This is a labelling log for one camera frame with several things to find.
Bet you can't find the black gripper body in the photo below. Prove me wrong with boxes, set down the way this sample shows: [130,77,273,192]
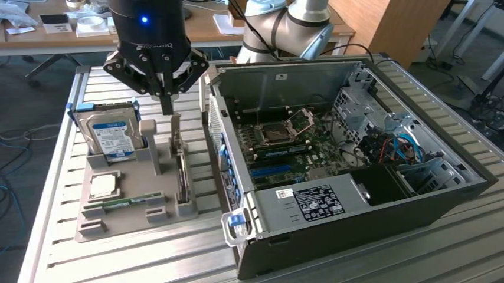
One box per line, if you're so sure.
[107,0,194,91]

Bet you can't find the graphics card with metal bracket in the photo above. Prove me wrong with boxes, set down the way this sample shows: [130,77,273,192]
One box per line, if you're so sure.
[170,113,194,205]

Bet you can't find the white boxes on desk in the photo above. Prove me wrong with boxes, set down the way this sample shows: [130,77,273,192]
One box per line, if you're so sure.
[76,16,110,38]

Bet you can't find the white paper stack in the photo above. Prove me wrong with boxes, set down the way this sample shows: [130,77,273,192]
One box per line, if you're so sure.
[211,14,246,36]

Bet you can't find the hard disk in blue carrier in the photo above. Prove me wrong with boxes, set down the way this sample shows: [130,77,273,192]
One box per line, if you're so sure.
[66,98,147,163]

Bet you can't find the brown cardboard box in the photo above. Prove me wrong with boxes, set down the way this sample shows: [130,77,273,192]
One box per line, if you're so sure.
[227,0,253,29]

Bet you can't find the black and white card box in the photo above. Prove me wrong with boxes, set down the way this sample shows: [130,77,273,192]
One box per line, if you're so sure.
[39,14,74,34]

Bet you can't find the wooden desk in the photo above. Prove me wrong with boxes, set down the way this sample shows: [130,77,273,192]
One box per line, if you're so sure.
[0,0,357,88]

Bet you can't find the CPU socket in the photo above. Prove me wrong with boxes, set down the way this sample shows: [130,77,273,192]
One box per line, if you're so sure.
[258,120,301,147]

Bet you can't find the metal socket cover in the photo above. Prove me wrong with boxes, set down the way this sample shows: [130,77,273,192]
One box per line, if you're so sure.
[286,107,317,132]

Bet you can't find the white paper tag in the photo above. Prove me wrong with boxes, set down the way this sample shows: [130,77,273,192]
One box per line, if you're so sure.
[5,26,38,35]

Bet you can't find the clear plastic bag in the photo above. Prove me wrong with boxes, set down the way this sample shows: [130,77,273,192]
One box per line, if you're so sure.
[0,2,39,28]

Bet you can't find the grey parts rack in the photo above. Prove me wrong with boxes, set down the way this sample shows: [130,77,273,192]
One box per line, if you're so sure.
[76,119,199,243]

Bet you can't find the silver CPU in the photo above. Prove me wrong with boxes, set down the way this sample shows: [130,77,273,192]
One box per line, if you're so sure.
[90,174,120,199]

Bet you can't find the blue expansion slot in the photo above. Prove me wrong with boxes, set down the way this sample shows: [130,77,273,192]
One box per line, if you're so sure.
[250,164,293,178]

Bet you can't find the green motherboard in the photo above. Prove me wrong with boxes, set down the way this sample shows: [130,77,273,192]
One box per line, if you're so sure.
[235,107,357,191]

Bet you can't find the silver drive cage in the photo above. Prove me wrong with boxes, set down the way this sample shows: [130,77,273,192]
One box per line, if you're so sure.
[329,85,428,166]

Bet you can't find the grey power supply unit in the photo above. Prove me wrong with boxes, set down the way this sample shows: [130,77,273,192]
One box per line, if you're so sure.
[254,173,374,233]

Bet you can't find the wooden cabinet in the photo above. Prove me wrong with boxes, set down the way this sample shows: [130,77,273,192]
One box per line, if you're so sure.
[329,0,452,69]

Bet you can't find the silver disk bay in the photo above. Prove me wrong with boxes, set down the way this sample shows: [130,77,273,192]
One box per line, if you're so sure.
[396,156,476,196]

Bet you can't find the black open PC case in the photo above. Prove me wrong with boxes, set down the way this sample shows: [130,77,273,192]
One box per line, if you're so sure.
[198,57,497,281]

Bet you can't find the white floor cable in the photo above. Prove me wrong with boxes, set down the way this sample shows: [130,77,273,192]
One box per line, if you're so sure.
[0,123,63,142]

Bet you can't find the black power cable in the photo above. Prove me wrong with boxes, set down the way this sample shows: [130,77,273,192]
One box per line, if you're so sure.
[317,42,394,68]

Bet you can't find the orange wire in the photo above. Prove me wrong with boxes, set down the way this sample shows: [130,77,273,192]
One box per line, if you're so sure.
[377,137,400,163]

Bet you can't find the blue floor cable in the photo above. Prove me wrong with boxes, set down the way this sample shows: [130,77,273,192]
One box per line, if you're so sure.
[0,144,31,255]

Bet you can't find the blue wire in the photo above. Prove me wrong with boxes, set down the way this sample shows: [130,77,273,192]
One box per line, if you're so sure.
[393,134,427,163]

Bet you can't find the white desk frame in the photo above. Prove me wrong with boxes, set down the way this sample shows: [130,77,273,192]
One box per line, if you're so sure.
[432,0,504,82]

